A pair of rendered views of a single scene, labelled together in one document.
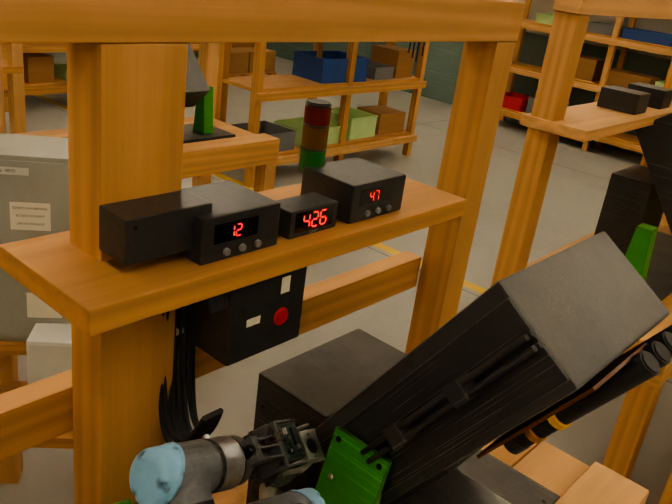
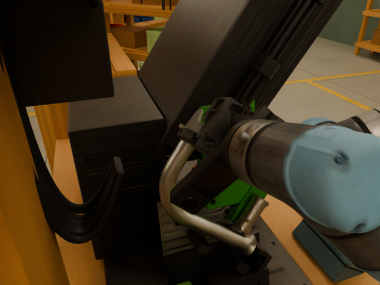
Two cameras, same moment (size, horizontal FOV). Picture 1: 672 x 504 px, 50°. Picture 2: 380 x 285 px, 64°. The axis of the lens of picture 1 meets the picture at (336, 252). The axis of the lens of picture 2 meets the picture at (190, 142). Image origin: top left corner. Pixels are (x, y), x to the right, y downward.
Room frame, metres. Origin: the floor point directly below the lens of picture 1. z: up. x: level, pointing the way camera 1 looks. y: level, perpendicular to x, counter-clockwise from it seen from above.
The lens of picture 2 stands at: (0.73, 0.41, 1.49)
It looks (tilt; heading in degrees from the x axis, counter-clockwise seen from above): 29 degrees down; 302
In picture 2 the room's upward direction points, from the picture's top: straight up
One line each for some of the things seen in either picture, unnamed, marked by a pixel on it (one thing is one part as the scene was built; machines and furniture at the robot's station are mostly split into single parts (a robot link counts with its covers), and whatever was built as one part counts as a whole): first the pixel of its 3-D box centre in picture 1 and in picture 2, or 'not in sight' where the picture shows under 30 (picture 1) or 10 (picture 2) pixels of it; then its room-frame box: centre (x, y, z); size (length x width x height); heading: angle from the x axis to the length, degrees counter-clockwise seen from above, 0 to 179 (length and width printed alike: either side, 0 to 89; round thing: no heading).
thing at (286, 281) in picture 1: (245, 300); (56, 27); (1.11, 0.14, 1.42); 0.17 x 0.12 x 0.15; 141
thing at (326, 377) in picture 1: (333, 437); (119, 160); (1.23, -0.05, 1.07); 0.30 x 0.18 x 0.34; 141
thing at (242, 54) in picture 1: (230, 52); not in sight; (10.92, 1.96, 0.37); 1.20 x 0.81 x 0.74; 143
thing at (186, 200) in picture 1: (156, 225); not in sight; (0.97, 0.27, 1.59); 0.15 x 0.07 x 0.07; 141
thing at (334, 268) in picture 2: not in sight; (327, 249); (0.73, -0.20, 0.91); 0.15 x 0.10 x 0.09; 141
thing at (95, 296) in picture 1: (276, 227); not in sight; (1.23, 0.11, 1.52); 0.90 x 0.25 x 0.04; 141
